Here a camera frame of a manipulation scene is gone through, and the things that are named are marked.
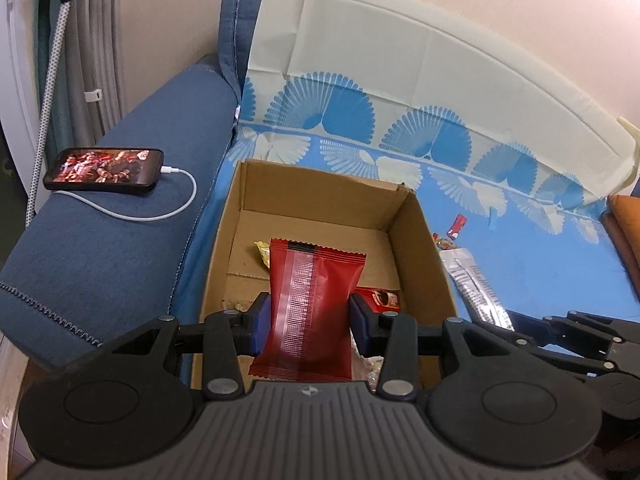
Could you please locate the brown cardboard box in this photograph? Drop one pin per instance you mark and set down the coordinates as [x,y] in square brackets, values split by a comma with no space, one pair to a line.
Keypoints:
[308,239]

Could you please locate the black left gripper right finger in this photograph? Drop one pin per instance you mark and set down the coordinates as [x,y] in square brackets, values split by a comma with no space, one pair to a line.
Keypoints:
[401,342]

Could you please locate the yellow snack bar wrapper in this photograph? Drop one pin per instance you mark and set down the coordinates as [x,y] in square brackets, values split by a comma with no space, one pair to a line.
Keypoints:
[264,252]

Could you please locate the dark red snack pouch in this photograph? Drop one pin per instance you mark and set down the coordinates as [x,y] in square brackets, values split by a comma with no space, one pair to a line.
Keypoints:
[309,339]

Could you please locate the orange red candy bar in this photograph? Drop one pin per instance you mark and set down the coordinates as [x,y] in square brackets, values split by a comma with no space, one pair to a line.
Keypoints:
[444,243]

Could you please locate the garment steamer with hose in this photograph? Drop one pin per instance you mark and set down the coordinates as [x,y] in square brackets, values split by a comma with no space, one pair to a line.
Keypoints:
[46,107]

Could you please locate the blue sofa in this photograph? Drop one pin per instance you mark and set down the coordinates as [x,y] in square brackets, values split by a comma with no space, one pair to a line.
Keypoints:
[91,268]

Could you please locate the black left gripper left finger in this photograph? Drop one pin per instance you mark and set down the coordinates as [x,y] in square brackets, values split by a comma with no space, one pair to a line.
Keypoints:
[220,340]

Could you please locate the clear bag of pink candies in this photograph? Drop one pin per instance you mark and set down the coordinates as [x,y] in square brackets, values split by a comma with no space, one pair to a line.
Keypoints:
[365,369]

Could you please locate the silver snack bar wrapper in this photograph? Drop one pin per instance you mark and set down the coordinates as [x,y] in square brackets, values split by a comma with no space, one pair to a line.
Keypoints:
[480,299]

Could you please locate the orange cushion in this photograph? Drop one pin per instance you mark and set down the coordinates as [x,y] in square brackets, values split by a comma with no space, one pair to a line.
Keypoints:
[622,223]

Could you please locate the red coffee stick sachet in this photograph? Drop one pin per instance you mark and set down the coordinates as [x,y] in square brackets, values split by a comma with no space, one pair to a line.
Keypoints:
[457,226]

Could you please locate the red candy packet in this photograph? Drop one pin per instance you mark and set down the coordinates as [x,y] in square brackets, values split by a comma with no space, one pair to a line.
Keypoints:
[380,300]

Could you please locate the small blue wrapper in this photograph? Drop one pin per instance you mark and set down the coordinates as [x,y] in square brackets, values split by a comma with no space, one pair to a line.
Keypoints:
[492,219]

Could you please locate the black smartphone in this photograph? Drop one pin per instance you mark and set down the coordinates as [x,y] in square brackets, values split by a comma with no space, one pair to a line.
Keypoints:
[115,170]

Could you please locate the grey curtain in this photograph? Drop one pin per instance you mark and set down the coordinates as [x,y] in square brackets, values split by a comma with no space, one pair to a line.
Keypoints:
[88,96]

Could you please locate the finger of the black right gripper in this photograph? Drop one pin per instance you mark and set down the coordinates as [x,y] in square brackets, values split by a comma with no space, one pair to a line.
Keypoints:
[585,328]
[538,340]

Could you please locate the blue white patterned cloth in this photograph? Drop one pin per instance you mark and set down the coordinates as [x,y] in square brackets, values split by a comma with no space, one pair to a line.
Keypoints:
[398,91]

